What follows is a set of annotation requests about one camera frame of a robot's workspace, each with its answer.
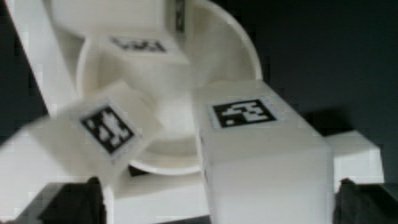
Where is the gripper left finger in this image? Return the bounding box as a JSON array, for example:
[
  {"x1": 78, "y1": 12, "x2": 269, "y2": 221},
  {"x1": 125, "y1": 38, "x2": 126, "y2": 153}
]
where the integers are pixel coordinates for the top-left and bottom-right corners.
[{"x1": 15, "y1": 177, "x2": 107, "y2": 224}]

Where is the white round stool seat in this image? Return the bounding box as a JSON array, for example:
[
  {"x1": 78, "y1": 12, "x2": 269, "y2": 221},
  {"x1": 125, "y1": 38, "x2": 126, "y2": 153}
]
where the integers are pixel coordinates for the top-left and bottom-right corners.
[{"x1": 77, "y1": 0, "x2": 263, "y2": 175}]

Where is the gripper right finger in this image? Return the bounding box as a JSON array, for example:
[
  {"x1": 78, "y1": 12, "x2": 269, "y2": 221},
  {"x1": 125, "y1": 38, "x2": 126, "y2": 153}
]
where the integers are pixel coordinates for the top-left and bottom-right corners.
[{"x1": 333, "y1": 179, "x2": 398, "y2": 224}]

